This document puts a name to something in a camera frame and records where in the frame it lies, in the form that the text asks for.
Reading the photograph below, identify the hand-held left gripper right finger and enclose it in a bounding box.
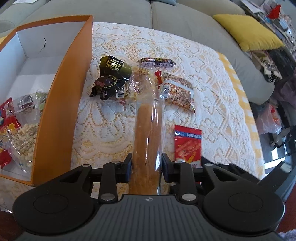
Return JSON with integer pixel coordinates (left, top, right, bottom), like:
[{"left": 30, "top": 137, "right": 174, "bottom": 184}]
[{"left": 161, "top": 153, "right": 241, "bottom": 202}]

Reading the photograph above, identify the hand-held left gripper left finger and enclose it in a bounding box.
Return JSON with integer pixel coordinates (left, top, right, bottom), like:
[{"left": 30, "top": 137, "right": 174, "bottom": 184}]
[{"left": 57, "top": 155, "right": 133, "bottom": 202}]

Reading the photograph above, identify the blue cushion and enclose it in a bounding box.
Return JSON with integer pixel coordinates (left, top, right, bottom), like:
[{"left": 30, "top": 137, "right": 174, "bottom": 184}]
[{"left": 150, "top": 0, "right": 177, "bottom": 6}]

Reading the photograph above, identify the clear bag of dark candies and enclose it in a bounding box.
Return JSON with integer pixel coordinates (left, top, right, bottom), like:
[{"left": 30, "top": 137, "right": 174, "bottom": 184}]
[{"left": 13, "top": 92, "right": 48, "bottom": 117}]

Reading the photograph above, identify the small red snack packet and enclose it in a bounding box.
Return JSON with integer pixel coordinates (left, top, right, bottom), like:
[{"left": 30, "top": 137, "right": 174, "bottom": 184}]
[{"left": 173, "top": 125, "right": 203, "bottom": 168}]

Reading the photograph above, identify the large red cartoon snack packet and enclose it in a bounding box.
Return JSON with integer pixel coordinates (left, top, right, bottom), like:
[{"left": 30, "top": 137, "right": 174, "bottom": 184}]
[{"left": 0, "top": 97, "right": 18, "bottom": 168}]

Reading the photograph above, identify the beige sofa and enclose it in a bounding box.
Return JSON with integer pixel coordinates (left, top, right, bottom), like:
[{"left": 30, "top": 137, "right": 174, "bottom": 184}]
[{"left": 0, "top": 0, "right": 275, "bottom": 105}]

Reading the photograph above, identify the dark sausage stick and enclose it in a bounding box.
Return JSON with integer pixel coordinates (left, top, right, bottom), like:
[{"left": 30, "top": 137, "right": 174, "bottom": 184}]
[{"left": 138, "top": 57, "right": 177, "bottom": 68}]

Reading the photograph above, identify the orange cardboard box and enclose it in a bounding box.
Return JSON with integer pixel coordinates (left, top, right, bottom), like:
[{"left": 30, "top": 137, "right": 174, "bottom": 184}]
[{"left": 0, "top": 15, "right": 93, "bottom": 186}]

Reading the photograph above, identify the yellow cushion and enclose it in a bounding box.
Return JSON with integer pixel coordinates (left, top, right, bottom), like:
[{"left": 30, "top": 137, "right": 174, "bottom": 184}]
[{"left": 213, "top": 14, "right": 285, "bottom": 52}]

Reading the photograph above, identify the bagged bread loaf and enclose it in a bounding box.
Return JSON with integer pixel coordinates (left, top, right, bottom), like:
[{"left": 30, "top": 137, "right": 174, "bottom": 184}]
[{"left": 128, "top": 68, "right": 166, "bottom": 195}]

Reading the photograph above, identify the pile of papers and books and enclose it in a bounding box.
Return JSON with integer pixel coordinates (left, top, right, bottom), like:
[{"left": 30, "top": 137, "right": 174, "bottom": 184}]
[{"left": 240, "top": 0, "right": 296, "bottom": 54}]

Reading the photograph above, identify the peanut snack packet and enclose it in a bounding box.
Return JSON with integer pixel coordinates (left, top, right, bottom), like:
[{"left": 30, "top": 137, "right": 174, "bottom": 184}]
[{"left": 154, "top": 70, "right": 196, "bottom": 114}]

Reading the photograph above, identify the clear bag of white puffs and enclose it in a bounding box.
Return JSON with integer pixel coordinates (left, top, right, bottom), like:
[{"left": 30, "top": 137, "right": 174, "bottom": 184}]
[{"left": 6, "top": 122, "right": 40, "bottom": 172}]

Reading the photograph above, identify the red white plastic bag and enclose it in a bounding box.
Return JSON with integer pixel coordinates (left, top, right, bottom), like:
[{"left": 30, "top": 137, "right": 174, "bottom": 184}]
[{"left": 258, "top": 103, "right": 282, "bottom": 135}]

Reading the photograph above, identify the printed tote bag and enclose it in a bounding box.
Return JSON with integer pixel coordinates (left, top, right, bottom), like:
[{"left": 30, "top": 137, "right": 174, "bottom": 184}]
[{"left": 252, "top": 50, "right": 282, "bottom": 82}]

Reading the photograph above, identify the dark maroon snack packet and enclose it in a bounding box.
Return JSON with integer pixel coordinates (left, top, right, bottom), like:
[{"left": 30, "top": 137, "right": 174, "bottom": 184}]
[{"left": 90, "top": 75, "right": 126, "bottom": 100}]

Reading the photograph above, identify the white lace tablecloth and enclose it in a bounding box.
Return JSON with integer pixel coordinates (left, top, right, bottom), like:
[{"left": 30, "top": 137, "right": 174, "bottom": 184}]
[{"left": 0, "top": 22, "right": 260, "bottom": 209}]

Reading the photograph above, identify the small red flag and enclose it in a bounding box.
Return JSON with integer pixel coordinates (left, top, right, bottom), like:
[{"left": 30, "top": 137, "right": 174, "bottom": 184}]
[{"left": 266, "top": 6, "right": 281, "bottom": 19}]

